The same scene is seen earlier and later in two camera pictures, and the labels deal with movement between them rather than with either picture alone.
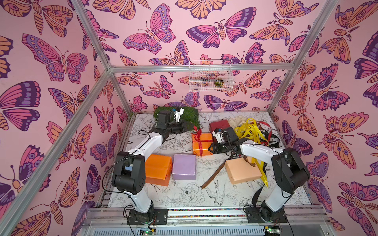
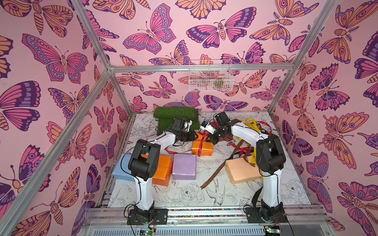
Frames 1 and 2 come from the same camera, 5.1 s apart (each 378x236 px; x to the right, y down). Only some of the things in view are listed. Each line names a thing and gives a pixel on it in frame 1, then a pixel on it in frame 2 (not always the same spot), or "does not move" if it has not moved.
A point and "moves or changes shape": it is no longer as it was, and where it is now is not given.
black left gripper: x=182 y=127 → x=192 y=135
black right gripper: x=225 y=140 → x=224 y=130
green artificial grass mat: x=189 y=114 does not move
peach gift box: x=239 y=170 does not move
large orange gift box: x=158 y=169 does not move
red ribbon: x=197 y=136 moves or changes shape
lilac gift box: x=184 y=166 does not move
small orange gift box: x=201 y=143 does not move
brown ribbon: x=210 y=178 does not move
